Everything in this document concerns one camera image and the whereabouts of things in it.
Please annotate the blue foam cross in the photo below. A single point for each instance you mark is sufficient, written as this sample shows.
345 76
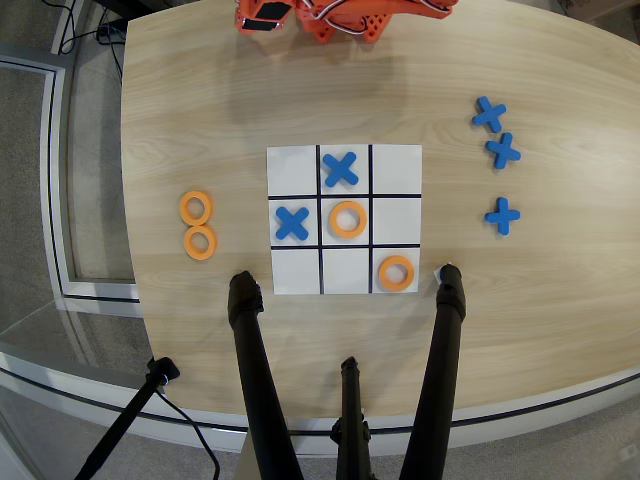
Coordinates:
292 223
490 115
502 216
340 169
503 151

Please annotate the white tic-tac-toe board sheet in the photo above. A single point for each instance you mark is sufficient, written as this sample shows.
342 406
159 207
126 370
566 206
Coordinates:
395 170

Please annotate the small white sticker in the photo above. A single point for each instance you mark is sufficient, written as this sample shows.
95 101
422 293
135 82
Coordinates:
436 274

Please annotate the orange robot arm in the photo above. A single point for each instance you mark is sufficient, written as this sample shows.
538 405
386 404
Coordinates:
370 22

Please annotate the short black tripod leg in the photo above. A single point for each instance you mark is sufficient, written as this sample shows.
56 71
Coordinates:
351 410

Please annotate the metal framed glass panel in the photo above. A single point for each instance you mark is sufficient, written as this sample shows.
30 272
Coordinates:
55 175

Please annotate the thin black stand pole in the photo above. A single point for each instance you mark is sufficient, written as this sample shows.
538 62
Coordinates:
125 420

